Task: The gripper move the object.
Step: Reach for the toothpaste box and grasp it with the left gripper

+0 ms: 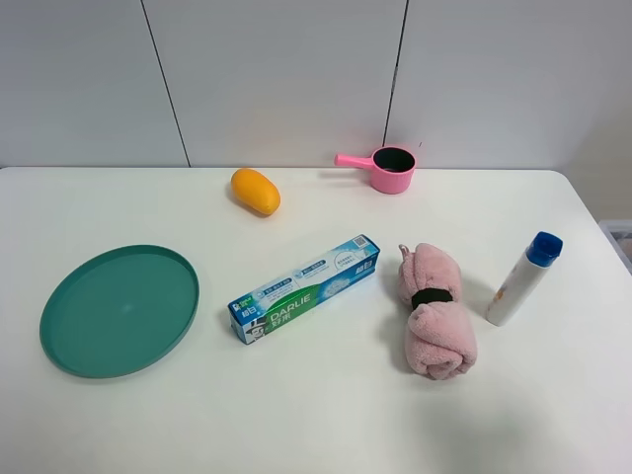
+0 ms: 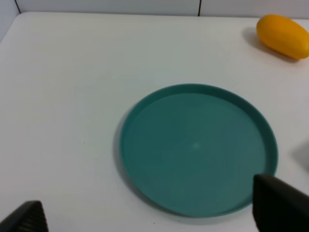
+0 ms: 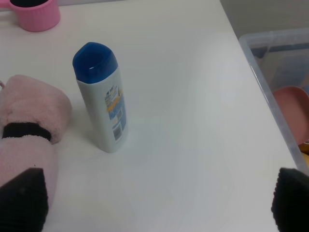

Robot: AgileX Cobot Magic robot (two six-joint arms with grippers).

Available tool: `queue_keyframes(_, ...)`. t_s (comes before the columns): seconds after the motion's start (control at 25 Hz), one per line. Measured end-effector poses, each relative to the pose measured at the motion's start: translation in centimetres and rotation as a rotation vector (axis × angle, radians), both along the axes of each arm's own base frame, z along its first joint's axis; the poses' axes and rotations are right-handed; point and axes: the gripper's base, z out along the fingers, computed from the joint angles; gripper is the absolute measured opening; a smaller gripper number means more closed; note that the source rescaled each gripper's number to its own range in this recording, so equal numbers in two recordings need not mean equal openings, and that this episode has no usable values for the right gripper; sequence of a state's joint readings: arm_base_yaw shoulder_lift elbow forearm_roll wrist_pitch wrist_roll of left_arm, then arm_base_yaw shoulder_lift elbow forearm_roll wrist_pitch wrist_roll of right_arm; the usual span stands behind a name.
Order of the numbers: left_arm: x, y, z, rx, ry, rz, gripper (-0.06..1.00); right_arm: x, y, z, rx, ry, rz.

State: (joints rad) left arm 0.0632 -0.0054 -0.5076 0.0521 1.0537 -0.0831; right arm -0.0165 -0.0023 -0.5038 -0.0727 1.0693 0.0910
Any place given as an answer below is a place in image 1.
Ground green round plate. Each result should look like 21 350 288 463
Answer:
39 245 199 379

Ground clear plastic storage bin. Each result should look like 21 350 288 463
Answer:
598 219 632 273

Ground pink saucepan with handle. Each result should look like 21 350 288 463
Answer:
334 146 417 195

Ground Darlie toothpaste box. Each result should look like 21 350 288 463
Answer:
227 234 380 345

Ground orange mango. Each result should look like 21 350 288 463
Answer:
230 168 280 216

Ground white bottle blue cap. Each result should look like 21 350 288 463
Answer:
485 231 563 327

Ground rolled pink towel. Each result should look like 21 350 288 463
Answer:
398 243 478 380

